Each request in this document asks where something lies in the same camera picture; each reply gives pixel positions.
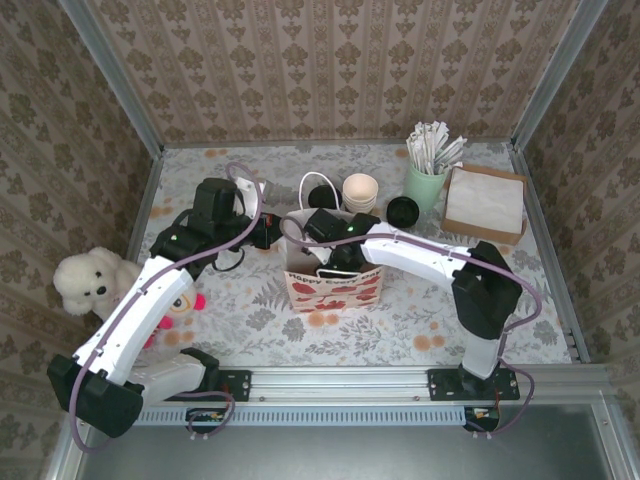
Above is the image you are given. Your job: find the white printed paper gift bag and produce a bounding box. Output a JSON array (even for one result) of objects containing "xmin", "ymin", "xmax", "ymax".
[{"xmin": 282, "ymin": 172, "xmax": 385, "ymax": 315}]

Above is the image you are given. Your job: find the stack of green paper cups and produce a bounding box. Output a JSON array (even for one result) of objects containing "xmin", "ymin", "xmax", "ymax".
[{"xmin": 341, "ymin": 172, "xmax": 380, "ymax": 217}]

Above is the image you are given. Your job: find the stack of black cup lids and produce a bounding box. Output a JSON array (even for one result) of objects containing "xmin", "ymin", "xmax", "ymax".
[{"xmin": 386, "ymin": 196, "xmax": 421, "ymax": 230}]

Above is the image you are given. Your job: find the mint green holder cup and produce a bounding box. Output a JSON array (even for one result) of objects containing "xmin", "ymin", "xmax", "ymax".
[{"xmin": 402, "ymin": 160, "xmax": 450, "ymax": 214}]

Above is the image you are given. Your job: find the plush doll with glasses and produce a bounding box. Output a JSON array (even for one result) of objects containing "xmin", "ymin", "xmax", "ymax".
[{"xmin": 142, "ymin": 288, "xmax": 208, "ymax": 351}]

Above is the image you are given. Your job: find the floral table cloth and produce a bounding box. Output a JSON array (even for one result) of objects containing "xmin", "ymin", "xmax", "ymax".
[{"xmin": 107, "ymin": 142, "xmax": 576, "ymax": 369}]

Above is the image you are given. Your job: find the bundle of paper-wrapped straws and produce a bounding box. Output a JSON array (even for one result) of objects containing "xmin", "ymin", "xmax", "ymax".
[{"xmin": 408, "ymin": 119, "xmax": 469, "ymax": 176}]

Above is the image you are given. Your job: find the stack of white napkins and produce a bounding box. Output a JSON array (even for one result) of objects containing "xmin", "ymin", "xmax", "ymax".
[{"xmin": 444, "ymin": 167, "xmax": 525, "ymax": 236}]

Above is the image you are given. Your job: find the white teddy bear plush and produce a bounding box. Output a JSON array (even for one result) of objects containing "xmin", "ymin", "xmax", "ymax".
[{"xmin": 53, "ymin": 246, "xmax": 144, "ymax": 321}]

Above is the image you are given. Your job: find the brown cardboard napkin tray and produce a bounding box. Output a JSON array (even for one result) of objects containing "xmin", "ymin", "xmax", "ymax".
[{"xmin": 439, "ymin": 163, "xmax": 530, "ymax": 246}]

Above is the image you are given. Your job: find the grey metal panel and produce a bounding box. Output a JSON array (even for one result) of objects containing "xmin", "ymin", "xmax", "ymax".
[{"xmin": 47, "ymin": 399, "xmax": 626, "ymax": 480}]

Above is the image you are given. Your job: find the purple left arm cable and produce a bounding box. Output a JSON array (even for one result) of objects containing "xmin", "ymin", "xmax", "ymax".
[{"xmin": 67, "ymin": 160, "xmax": 269, "ymax": 454}]

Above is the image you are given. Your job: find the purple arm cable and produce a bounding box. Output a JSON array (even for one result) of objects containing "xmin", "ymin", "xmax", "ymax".
[
  {"xmin": 279, "ymin": 217, "xmax": 544, "ymax": 441},
  {"xmin": 67, "ymin": 160, "xmax": 269, "ymax": 454}
]

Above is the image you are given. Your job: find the aluminium side rail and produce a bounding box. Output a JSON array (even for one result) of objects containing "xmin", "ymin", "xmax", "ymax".
[
  {"xmin": 509, "ymin": 142, "xmax": 592, "ymax": 364},
  {"xmin": 94, "ymin": 147, "xmax": 166, "ymax": 369}
]

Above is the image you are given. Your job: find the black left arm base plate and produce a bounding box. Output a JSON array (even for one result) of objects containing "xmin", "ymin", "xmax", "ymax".
[{"xmin": 163, "ymin": 368, "xmax": 252, "ymax": 403}]

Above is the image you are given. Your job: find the aluminium mounting rail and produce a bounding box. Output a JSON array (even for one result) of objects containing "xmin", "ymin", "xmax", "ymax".
[{"xmin": 74, "ymin": 364, "xmax": 614, "ymax": 401}]

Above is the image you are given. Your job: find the aluminium frame post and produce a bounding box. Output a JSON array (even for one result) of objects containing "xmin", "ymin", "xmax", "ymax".
[
  {"xmin": 512, "ymin": 0, "xmax": 609, "ymax": 151},
  {"xmin": 59, "ymin": 0, "xmax": 166, "ymax": 156}
]

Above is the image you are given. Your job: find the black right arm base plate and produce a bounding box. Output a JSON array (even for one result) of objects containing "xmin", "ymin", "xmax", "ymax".
[{"xmin": 427, "ymin": 368, "xmax": 521, "ymax": 403}]

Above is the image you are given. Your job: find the grey slotted cable duct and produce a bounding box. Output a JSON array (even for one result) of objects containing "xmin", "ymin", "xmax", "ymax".
[{"xmin": 91, "ymin": 405, "xmax": 474, "ymax": 427}]

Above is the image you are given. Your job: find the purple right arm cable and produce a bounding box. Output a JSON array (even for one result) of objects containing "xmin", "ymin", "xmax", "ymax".
[{"xmin": 279, "ymin": 217, "xmax": 544, "ymax": 441}]

